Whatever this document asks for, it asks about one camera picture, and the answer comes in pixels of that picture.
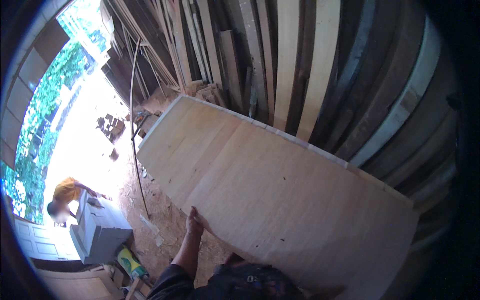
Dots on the person's left hand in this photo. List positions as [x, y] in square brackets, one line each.
[194, 226]

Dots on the large light wooden panel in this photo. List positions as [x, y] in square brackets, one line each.
[270, 187]

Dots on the person's body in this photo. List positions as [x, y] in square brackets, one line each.
[232, 282]

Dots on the yellow green bag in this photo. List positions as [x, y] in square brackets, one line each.
[130, 263]

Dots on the grey woodworking machine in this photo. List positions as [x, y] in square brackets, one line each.
[100, 228]

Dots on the small dark wood block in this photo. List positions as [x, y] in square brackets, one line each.
[114, 154]

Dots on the thin curved metal rod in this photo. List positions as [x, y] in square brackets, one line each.
[132, 123]

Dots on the pile of wood blocks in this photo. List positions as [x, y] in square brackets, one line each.
[111, 126]

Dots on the brown wooden board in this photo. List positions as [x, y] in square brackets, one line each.
[77, 285]

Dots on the heap of wooden offcuts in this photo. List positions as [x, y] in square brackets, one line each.
[205, 92]

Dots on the white panelled door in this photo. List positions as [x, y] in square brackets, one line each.
[41, 242]

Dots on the stack of leaning wooden planks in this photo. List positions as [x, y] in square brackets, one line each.
[322, 63]

